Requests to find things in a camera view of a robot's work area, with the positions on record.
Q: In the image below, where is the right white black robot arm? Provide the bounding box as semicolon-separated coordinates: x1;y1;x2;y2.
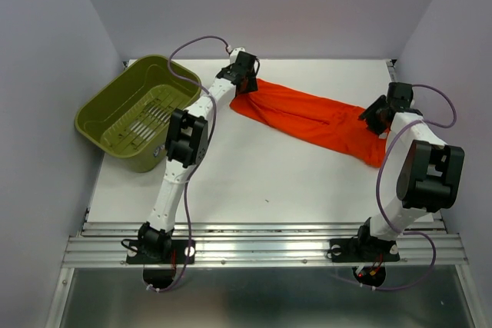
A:
354;82;465;260

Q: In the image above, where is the orange t shirt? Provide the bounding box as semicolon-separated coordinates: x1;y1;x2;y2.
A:
230;79;386;168

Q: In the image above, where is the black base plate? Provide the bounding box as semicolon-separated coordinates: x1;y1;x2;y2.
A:
121;238;195;266
326;237;400;263

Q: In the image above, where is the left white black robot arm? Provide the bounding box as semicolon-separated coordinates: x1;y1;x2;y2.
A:
130;48;260;262

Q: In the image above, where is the aluminium mounting rail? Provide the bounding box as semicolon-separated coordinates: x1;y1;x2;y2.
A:
62;220;469;268

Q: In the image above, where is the olive green plastic basket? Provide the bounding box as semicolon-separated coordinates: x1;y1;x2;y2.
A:
75;55;201;173

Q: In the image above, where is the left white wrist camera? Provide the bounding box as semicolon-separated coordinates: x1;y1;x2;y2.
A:
226;46;245;64

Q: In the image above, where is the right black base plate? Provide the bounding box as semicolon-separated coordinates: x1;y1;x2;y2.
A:
326;237;400;263

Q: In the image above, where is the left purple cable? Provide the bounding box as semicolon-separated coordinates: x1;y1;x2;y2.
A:
145;35;234;293

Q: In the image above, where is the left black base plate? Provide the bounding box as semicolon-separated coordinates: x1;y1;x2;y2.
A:
121;238;195;266

